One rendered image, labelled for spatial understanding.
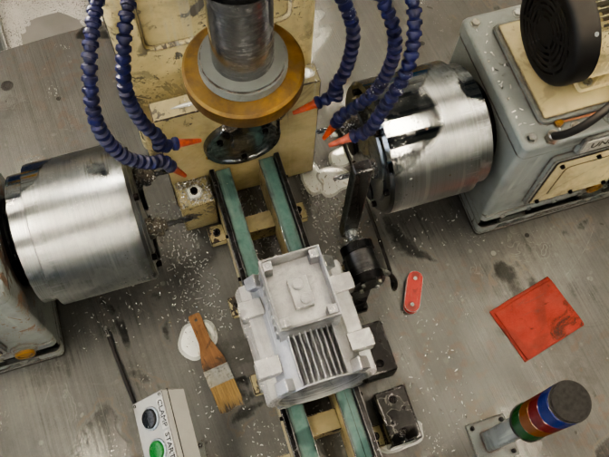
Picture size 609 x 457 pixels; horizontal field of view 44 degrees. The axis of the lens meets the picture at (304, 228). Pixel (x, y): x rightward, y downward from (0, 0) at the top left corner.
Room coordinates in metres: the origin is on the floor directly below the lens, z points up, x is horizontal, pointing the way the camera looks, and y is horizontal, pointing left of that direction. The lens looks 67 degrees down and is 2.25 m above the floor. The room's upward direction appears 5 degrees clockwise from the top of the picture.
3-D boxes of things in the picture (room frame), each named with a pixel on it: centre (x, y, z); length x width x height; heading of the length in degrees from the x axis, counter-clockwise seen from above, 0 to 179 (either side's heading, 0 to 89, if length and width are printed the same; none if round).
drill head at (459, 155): (0.73, -0.21, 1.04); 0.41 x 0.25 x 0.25; 112
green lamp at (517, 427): (0.21, -0.39, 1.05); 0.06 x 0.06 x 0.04
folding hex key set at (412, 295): (0.49, -0.23, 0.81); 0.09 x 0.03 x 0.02; 175
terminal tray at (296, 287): (0.37, 0.00, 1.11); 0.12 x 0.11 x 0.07; 22
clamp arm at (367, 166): (0.53, -0.08, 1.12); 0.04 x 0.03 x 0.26; 22
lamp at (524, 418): (0.21, -0.39, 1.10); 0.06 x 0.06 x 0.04
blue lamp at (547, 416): (0.21, -0.39, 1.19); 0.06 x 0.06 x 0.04
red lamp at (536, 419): (0.21, -0.39, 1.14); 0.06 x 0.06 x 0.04
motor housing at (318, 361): (0.33, -0.01, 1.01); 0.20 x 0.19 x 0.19; 22
